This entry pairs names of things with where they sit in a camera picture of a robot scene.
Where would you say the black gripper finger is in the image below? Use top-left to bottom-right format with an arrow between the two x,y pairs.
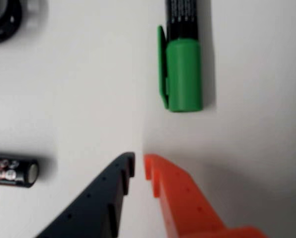
35,152 -> 136,238

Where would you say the black AA battery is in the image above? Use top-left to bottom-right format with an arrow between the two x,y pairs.
0,154 -> 39,188

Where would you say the green marker with black barrel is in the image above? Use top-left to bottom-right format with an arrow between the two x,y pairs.
157,0 -> 204,113

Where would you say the black ring strap clip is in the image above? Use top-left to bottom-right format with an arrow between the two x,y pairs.
0,0 -> 23,46

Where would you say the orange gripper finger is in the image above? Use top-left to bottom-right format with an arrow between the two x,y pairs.
144,153 -> 268,238

